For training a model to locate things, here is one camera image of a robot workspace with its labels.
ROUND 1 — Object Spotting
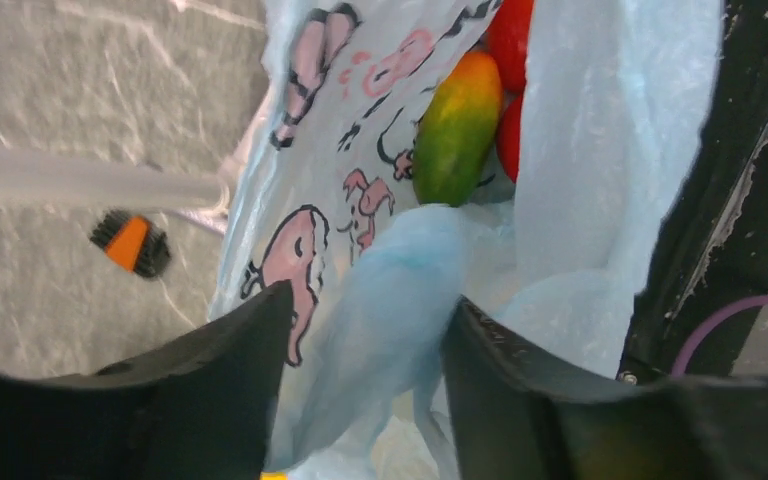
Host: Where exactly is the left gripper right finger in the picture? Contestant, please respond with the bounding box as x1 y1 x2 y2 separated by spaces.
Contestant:
442 299 768 480

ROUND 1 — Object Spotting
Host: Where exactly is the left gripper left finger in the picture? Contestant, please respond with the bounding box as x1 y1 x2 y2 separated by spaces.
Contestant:
0 281 293 479

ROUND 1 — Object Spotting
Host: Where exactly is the light blue plastic bag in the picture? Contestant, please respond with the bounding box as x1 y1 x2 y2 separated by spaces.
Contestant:
210 1 724 479

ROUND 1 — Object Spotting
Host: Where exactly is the green orange fake mango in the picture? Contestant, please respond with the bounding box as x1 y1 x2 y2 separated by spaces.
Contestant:
412 51 505 207

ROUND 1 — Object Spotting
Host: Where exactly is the red fake apple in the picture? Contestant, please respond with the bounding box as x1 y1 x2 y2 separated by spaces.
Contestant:
486 0 535 94

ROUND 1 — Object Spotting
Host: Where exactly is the small red fake fruit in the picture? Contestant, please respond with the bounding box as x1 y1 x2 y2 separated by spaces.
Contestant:
496 94 523 183

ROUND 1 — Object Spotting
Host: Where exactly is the small orange black object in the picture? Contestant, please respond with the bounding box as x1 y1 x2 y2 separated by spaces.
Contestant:
89 210 171 280

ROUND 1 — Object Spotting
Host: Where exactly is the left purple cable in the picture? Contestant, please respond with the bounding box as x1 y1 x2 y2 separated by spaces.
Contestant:
670 294 768 379

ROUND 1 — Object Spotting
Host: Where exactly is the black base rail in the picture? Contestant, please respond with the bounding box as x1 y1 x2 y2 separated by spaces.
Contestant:
618 1 768 384

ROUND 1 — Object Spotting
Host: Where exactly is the white PVC pipe frame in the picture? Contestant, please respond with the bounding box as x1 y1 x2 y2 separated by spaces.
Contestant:
0 146 232 213

